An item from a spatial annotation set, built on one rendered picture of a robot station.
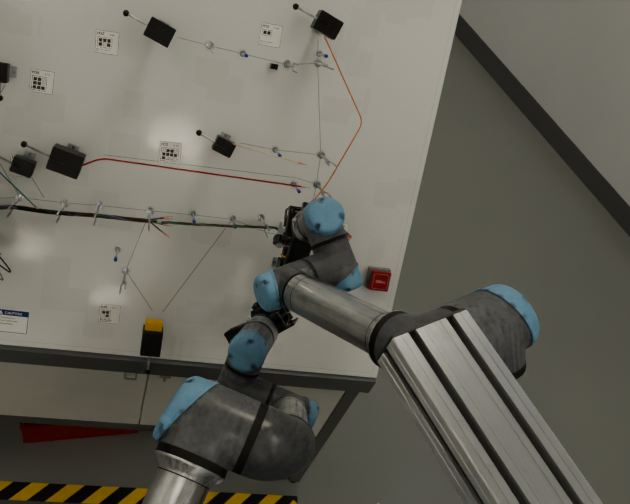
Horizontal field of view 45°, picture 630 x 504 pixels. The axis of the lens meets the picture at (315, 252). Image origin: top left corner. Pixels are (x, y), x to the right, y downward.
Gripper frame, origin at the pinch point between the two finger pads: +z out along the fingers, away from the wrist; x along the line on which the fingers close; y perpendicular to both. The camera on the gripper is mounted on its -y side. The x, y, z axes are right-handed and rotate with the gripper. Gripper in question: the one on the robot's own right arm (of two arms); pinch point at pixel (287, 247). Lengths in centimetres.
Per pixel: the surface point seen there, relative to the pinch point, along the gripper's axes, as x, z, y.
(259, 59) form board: 15.2, -11.6, 39.5
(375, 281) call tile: -24.4, 5.1, -3.5
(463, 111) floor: -127, 204, 128
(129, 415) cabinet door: 28, 57, -48
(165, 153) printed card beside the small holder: 31.8, -1.4, 16.2
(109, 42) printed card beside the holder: 48, -11, 36
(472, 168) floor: -126, 182, 89
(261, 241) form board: 5.5, 6.0, 1.4
